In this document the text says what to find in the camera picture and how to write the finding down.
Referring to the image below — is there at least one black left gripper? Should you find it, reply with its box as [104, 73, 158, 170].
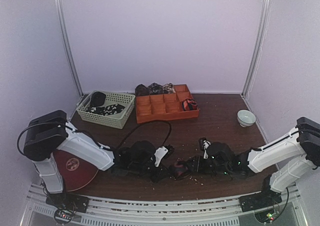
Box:
[130, 161, 173, 184]

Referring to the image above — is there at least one red navy striped tie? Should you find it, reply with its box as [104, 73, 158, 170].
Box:
[169, 160, 192, 180]

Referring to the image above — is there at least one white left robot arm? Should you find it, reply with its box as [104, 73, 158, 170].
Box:
[16, 110, 174, 208]

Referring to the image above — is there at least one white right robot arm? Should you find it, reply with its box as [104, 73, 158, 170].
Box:
[187, 117, 320, 207]

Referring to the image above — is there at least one pale green plastic basket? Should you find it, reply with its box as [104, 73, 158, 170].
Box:
[76, 91, 136, 129]

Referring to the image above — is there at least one white ceramic bowl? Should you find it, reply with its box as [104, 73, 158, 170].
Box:
[237, 110, 256, 127]

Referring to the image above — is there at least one orange wooden divider tray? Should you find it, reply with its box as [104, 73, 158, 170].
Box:
[135, 84, 200, 124]

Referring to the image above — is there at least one orange navy rolled tie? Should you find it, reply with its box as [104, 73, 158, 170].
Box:
[181, 98, 198, 111]

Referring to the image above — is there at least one round red tray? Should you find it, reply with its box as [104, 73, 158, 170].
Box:
[53, 150, 99, 192]

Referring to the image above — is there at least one black white floral tie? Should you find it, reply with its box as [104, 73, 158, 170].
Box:
[86, 104, 125, 116]

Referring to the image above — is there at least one brown patterned rolled tie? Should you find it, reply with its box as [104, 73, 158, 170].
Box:
[135, 84, 150, 97]

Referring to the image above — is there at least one beige patterned rolled tie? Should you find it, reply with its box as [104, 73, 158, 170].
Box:
[162, 83, 176, 94]

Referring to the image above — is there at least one black rolled tie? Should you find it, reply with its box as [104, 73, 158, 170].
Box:
[90, 91, 106, 107]

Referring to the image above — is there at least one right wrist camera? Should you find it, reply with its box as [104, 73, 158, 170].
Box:
[198, 137, 235, 167]

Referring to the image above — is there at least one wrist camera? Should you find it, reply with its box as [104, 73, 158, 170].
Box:
[198, 137, 235, 167]
[127, 140, 175, 167]

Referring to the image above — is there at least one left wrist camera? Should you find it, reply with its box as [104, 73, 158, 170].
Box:
[127, 140, 175, 167]

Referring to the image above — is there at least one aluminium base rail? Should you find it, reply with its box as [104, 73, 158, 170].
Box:
[18, 184, 310, 225]

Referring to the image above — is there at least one aluminium corner post right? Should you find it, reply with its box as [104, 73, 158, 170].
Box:
[241, 0, 272, 99]

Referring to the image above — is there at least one aluminium corner post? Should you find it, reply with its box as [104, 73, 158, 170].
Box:
[241, 0, 272, 99]
[54, 0, 84, 97]

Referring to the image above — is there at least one aluminium corner post left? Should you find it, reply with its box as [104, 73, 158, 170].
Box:
[54, 0, 84, 97]

